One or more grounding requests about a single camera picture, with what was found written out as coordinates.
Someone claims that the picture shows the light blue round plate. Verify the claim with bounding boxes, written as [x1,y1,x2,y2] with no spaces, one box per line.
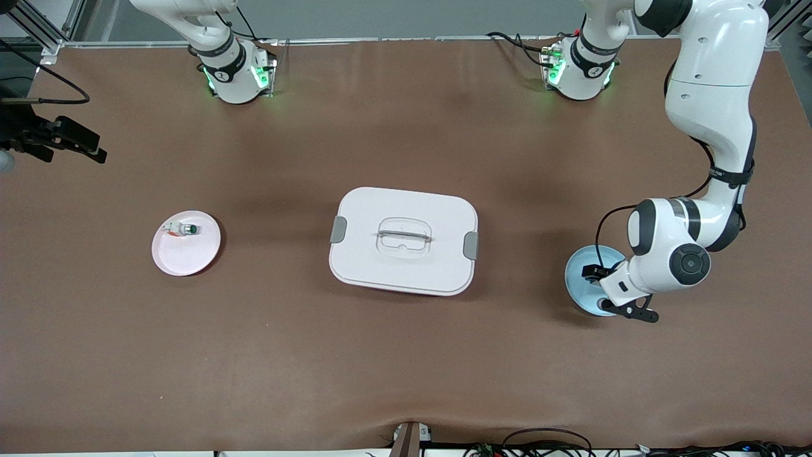
[565,246,629,317]

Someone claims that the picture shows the pink round plate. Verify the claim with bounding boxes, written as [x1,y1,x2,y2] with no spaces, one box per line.
[152,210,222,277]

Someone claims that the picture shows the brown table mat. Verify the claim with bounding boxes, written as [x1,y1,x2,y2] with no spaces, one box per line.
[0,35,812,454]

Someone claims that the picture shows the white lidded storage box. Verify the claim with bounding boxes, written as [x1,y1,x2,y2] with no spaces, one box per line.
[329,187,479,297]

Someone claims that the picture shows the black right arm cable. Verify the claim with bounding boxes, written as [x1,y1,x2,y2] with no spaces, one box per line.
[0,38,90,104]

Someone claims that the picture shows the aluminium frame extrusion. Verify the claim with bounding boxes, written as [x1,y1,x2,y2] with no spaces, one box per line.
[0,0,86,64]
[764,0,812,49]

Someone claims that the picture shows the black looped cable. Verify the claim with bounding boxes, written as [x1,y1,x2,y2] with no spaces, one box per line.
[501,428,594,457]

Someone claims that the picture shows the black right base cable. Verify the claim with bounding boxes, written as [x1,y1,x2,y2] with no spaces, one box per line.
[216,5,262,44]

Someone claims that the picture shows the black base cable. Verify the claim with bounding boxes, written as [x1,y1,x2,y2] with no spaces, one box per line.
[216,5,262,44]
[487,30,553,67]

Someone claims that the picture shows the black cable bundle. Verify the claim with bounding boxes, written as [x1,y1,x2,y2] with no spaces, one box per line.
[634,440,812,457]

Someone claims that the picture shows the brown camera mount post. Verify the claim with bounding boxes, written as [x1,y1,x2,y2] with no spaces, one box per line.
[389,421,433,457]

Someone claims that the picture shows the black left base cable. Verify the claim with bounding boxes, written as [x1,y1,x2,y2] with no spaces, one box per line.
[487,30,553,67]

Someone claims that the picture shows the grey table edge rail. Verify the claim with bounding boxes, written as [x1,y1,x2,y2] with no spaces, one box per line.
[60,35,683,49]

